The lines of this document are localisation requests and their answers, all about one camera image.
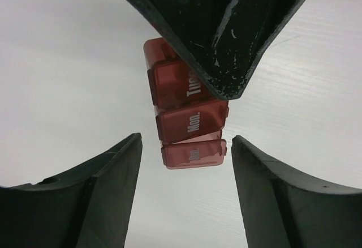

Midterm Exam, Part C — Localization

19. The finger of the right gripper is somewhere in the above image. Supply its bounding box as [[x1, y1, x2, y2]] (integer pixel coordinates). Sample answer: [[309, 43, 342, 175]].
[[126, 0, 305, 100]]

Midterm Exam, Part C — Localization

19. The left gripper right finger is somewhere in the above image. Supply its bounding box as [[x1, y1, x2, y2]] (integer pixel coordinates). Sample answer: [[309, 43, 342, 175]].
[[231, 136, 361, 247]]

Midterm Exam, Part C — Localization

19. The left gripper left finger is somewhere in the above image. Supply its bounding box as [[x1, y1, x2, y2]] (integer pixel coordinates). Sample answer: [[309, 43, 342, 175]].
[[1, 133, 143, 247]]

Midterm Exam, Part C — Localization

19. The red weekly pill organizer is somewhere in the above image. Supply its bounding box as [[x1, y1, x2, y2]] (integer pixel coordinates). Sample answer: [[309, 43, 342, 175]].
[[143, 38, 229, 169]]

